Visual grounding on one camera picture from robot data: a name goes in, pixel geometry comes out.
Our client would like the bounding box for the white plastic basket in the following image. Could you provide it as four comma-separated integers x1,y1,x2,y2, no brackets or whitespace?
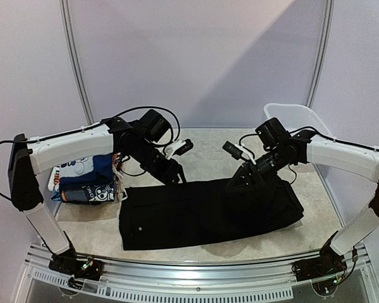
263,103,333,137

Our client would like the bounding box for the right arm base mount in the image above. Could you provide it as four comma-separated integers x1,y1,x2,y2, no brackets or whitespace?
291,233,358,297

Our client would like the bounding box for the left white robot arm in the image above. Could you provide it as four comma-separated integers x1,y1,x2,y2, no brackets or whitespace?
8,106,186,274

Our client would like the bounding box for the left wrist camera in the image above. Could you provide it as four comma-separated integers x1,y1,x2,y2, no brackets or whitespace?
163,139,194,159

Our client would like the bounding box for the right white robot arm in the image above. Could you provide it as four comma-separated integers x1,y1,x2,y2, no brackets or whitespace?
223,117,379,275

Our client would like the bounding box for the wall aluminium profile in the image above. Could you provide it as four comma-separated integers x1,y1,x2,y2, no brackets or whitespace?
305,0,334,108
59,0,95,124

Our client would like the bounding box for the left wall aluminium profile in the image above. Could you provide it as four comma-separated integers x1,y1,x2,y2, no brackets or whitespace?
59,0,95,124

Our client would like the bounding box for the right wall aluminium profile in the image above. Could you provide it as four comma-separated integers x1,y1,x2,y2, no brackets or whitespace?
305,0,334,108

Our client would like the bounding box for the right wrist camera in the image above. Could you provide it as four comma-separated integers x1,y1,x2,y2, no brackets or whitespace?
222,141,256,165

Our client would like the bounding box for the white drawstring cord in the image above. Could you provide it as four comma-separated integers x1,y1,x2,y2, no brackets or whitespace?
112,163,129,201

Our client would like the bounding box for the aluminium front rail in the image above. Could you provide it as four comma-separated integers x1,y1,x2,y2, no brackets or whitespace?
15,244,379,302

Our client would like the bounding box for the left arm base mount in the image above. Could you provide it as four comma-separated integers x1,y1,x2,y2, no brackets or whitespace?
49,244,104,290

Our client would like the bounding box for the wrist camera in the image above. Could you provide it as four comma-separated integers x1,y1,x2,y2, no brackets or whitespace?
163,139,194,159
222,141,256,165

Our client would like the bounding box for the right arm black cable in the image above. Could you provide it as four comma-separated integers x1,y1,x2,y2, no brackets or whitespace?
239,126,379,186

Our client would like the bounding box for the black garment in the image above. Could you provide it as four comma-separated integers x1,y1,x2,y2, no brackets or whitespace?
119,178,304,251

